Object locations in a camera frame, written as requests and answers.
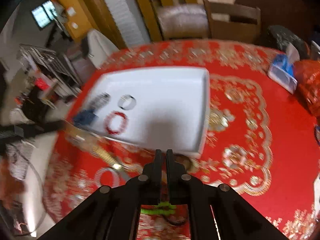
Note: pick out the white louvered door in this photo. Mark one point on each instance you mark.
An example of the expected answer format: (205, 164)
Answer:
(128, 19)

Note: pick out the round dark wooden tabletop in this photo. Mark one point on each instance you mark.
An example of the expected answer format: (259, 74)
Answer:
(295, 15)

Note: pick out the white shallow tray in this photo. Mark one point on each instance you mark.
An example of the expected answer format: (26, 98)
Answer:
(156, 108)

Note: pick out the blue tissue pack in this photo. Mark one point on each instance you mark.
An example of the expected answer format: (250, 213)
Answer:
(281, 68)

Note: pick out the metal stair railing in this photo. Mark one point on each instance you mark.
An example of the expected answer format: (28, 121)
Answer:
(53, 63)

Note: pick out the gold wristwatch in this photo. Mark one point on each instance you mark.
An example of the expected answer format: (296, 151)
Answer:
(92, 143)

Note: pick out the orange plastic bag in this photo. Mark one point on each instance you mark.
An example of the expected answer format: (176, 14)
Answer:
(306, 73)

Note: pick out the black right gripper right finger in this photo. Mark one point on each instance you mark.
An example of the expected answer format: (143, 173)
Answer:
(215, 212)

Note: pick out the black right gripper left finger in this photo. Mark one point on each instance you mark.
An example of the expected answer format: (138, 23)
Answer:
(112, 213)

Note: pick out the black plastic bag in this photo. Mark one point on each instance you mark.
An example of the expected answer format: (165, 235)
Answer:
(279, 37)

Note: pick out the brown wooden chair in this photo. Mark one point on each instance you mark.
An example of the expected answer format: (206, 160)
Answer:
(233, 22)

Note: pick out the blue hair clip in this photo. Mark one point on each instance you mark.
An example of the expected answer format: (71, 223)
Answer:
(84, 118)

